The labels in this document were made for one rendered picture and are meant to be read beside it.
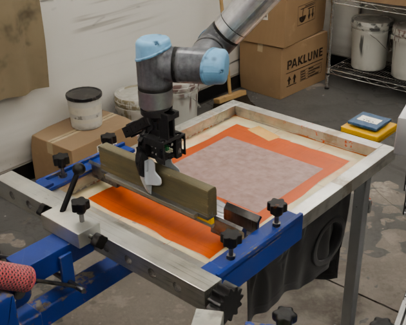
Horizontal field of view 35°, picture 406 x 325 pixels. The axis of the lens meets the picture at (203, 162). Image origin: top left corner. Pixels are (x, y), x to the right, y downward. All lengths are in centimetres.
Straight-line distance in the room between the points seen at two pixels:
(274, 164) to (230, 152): 14
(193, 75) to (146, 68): 10
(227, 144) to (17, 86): 188
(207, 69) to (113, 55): 277
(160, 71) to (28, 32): 231
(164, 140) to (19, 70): 223
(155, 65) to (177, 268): 41
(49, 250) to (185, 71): 45
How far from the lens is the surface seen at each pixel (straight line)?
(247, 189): 167
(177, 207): 143
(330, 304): 283
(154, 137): 141
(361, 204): 220
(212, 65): 131
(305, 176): 175
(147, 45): 132
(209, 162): 181
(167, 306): 279
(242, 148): 189
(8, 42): 351
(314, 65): 512
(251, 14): 139
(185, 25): 448
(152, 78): 134
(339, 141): 191
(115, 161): 156
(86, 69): 394
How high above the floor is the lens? 178
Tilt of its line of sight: 27 degrees down
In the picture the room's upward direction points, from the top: 1 degrees counter-clockwise
